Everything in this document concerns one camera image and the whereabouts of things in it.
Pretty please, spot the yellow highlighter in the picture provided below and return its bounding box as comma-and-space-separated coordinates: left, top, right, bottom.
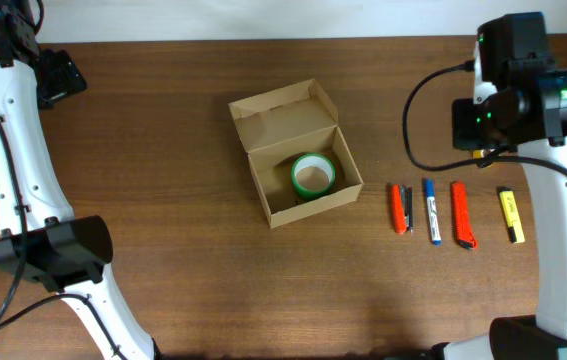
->
497, 187, 525, 244

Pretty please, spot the orange black stapler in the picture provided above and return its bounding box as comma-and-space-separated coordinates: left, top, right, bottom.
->
389, 184, 413, 234

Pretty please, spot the orange utility knife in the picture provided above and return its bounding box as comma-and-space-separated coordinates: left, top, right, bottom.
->
451, 181, 478, 250

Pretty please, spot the green tape roll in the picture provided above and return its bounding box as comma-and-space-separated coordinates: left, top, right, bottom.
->
291, 153, 336, 201

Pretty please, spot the brown cardboard box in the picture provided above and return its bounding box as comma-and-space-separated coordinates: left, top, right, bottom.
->
229, 79, 364, 228

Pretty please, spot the small yellow tape roll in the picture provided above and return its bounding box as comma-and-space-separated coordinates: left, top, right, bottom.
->
472, 149, 494, 169

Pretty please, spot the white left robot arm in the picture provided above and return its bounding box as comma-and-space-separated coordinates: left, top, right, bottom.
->
0, 0, 161, 359

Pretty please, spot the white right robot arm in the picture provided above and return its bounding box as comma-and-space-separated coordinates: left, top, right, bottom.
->
442, 12, 567, 359

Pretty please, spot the blue white marker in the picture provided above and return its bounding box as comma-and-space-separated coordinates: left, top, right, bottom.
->
423, 179, 442, 246

